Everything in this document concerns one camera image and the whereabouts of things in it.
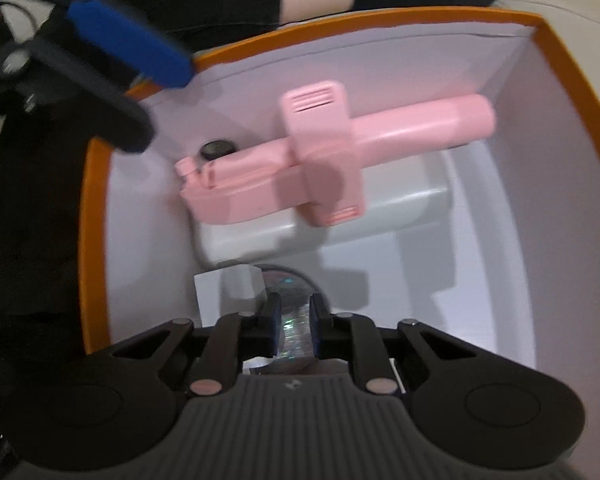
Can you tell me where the orange cardboard box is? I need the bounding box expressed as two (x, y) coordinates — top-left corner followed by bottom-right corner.
(78, 5), (600, 480)

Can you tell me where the glitter hand mirror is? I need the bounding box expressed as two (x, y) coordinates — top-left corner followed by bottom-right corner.
(245, 264), (325, 375)

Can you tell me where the white glasses case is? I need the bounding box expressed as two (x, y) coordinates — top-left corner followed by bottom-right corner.
(192, 148), (453, 268)

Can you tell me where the pink handheld fan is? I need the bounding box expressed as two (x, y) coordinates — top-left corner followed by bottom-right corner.
(175, 81), (496, 226)

